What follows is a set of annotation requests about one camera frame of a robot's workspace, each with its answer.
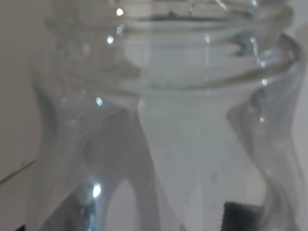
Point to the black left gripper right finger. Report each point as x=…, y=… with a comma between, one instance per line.
x=241, y=217

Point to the clear plastic water bottle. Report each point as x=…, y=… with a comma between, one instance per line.
x=155, y=113

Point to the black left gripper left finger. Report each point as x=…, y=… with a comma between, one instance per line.
x=21, y=228

